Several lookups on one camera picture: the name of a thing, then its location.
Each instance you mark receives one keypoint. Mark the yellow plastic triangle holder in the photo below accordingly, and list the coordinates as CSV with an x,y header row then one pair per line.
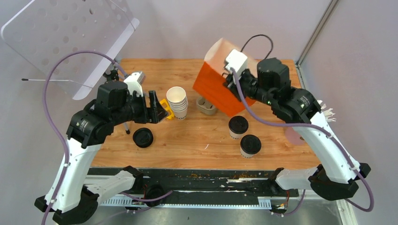
x,y
168,109

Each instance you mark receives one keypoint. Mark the stack of white paper cups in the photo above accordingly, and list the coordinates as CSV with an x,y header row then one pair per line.
x,y
177,99

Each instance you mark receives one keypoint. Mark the stacked pulp cup carriers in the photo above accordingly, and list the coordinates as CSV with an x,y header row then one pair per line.
x,y
205,107

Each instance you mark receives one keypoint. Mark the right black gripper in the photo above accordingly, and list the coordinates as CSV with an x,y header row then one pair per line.
x,y
230,83

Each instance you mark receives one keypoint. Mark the clear perforated acrylic panel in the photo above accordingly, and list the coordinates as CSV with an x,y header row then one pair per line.
x,y
71,39

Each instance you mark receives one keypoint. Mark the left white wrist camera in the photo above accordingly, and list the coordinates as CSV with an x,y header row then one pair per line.
x,y
134,82

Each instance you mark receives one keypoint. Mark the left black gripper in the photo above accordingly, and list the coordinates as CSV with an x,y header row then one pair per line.
x,y
157,111

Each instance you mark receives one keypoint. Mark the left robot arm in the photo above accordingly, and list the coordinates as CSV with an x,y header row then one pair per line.
x,y
69,199

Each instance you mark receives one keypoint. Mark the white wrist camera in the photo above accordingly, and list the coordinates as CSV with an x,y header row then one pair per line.
x,y
134,82
236,60

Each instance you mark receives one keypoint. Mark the pink cup of wrapped straws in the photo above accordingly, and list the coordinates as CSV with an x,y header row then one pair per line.
x,y
295,138

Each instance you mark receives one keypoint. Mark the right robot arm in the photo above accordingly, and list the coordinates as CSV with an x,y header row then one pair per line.
x,y
336,176

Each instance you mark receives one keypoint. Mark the black coffee cup lid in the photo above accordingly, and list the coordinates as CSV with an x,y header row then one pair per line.
x,y
238,124

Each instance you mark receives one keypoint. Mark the white tripod stand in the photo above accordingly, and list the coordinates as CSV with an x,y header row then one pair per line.
x,y
110,76

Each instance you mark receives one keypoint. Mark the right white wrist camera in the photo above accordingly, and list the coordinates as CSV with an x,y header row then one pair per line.
x,y
236,60

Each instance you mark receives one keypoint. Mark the orange paper bag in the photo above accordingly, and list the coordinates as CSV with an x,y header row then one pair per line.
x,y
210,79

